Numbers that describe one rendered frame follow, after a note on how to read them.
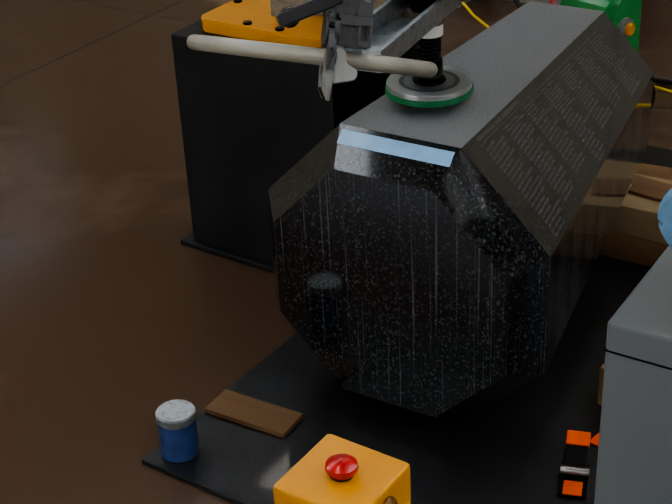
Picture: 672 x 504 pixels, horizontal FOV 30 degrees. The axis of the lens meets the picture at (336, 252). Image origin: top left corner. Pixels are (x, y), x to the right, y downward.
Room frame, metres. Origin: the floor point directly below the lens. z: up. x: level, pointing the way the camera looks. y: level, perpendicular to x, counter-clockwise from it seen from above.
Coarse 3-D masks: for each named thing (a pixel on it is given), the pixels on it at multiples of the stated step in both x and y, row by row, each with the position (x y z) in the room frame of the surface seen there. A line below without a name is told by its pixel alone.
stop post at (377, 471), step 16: (320, 448) 1.20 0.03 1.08; (336, 448) 1.20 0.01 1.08; (352, 448) 1.20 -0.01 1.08; (368, 448) 1.20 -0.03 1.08; (304, 464) 1.17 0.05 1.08; (320, 464) 1.17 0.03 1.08; (368, 464) 1.17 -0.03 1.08; (384, 464) 1.17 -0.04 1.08; (400, 464) 1.16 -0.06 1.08; (288, 480) 1.15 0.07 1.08; (304, 480) 1.14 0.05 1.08; (320, 480) 1.14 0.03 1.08; (336, 480) 1.14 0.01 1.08; (352, 480) 1.14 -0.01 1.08; (368, 480) 1.14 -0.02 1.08; (384, 480) 1.14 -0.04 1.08; (400, 480) 1.15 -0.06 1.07; (288, 496) 1.12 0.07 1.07; (304, 496) 1.12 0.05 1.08; (320, 496) 1.11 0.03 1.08; (336, 496) 1.11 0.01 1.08; (352, 496) 1.11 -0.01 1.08; (368, 496) 1.11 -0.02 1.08; (384, 496) 1.12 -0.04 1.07; (400, 496) 1.14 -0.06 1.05
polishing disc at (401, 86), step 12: (444, 72) 2.96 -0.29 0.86; (456, 72) 2.96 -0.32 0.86; (396, 84) 2.90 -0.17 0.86; (408, 84) 2.89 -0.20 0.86; (444, 84) 2.88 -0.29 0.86; (456, 84) 2.88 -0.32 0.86; (468, 84) 2.87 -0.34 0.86; (408, 96) 2.82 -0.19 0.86; (420, 96) 2.81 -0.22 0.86; (432, 96) 2.81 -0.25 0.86; (444, 96) 2.81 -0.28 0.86; (456, 96) 2.82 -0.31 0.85
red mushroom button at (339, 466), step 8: (336, 456) 1.16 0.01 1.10; (344, 456) 1.16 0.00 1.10; (352, 456) 1.16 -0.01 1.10; (328, 464) 1.15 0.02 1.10; (336, 464) 1.15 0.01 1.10; (344, 464) 1.15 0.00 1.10; (352, 464) 1.15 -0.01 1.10; (328, 472) 1.14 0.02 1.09; (336, 472) 1.14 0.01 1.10; (344, 472) 1.14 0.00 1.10; (352, 472) 1.14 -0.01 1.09
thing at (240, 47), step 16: (192, 48) 2.25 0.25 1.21; (208, 48) 2.18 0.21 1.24; (224, 48) 2.15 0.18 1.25; (240, 48) 2.13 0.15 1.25; (256, 48) 2.11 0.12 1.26; (272, 48) 2.10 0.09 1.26; (288, 48) 2.10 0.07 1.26; (304, 48) 2.10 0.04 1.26; (320, 48) 2.10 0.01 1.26; (320, 64) 2.09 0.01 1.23; (352, 64) 2.09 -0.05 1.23; (368, 64) 2.10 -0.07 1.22; (384, 64) 2.12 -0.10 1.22; (400, 64) 2.14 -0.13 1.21; (416, 64) 2.17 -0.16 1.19; (432, 64) 2.23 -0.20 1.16
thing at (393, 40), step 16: (400, 0) 2.88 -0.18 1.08; (448, 0) 2.86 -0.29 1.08; (464, 0) 2.97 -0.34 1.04; (384, 16) 2.79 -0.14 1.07; (432, 16) 2.76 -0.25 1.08; (384, 32) 2.73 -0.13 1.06; (400, 32) 2.59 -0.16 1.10; (416, 32) 2.66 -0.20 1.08; (368, 48) 2.62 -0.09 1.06; (384, 48) 2.49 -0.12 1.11; (400, 48) 2.57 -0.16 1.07
